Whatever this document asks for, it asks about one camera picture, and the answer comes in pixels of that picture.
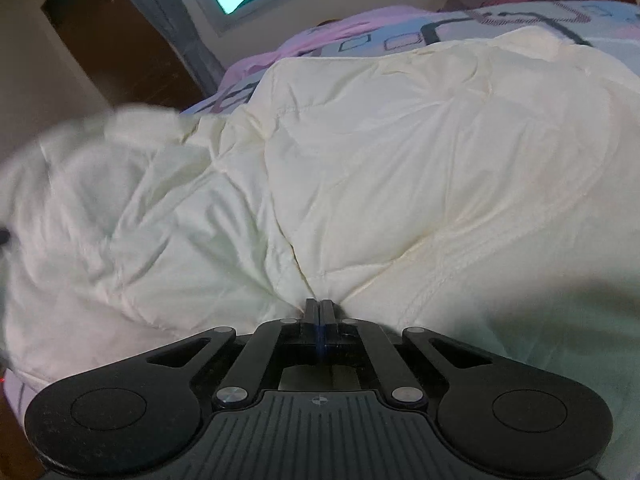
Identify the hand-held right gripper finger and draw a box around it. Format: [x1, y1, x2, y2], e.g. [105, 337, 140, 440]
[320, 299, 494, 407]
[147, 299, 321, 411]

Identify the white puffer jacket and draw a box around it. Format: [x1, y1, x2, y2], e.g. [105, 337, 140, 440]
[0, 25, 640, 392]

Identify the pink blanket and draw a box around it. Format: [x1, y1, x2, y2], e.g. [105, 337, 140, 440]
[219, 5, 451, 92]

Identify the grey curtain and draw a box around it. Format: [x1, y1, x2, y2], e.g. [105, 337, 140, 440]
[100, 0, 227, 97]

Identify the brown wooden door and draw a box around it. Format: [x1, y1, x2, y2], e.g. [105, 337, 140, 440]
[40, 0, 203, 113]

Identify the bed with patterned sheet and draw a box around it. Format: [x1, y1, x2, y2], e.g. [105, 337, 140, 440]
[0, 0, 640, 480]

